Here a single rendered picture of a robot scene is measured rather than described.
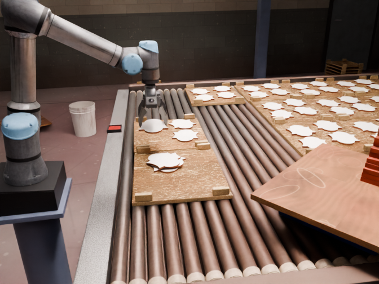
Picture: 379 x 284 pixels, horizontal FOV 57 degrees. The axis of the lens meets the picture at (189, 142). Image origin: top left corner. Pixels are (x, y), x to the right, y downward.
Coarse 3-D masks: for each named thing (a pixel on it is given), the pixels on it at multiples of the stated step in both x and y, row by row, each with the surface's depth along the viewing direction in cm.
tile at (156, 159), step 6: (150, 156) 147; (156, 156) 147; (162, 156) 147; (168, 156) 147; (174, 156) 147; (150, 162) 142; (156, 162) 142; (162, 162) 142; (168, 162) 142; (174, 162) 142
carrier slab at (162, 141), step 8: (168, 120) 195; (192, 120) 195; (136, 128) 184; (192, 128) 183; (200, 128) 183; (136, 136) 174; (144, 136) 174; (152, 136) 174; (160, 136) 174; (168, 136) 173; (200, 136) 173; (136, 144) 165; (144, 144) 165; (152, 144) 165; (160, 144) 165; (168, 144) 165; (176, 144) 164; (184, 144) 164; (192, 144) 164; (136, 152) 157
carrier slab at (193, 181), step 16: (144, 160) 150; (192, 160) 149; (208, 160) 149; (144, 176) 136; (160, 176) 136; (176, 176) 136; (192, 176) 136; (208, 176) 136; (160, 192) 125; (176, 192) 125; (192, 192) 125; (208, 192) 125
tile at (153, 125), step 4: (148, 120) 159; (152, 120) 159; (156, 120) 159; (160, 120) 158; (144, 124) 155; (148, 124) 154; (152, 124) 154; (156, 124) 154; (160, 124) 154; (164, 124) 154; (140, 128) 150; (144, 128) 150; (148, 128) 150; (152, 128) 150; (156, 128) 150; (160, 128) 150; (164, 128) 151; (168, 128) 151; (148, 132) 147; (152, 132) 147; (156, 132) 147
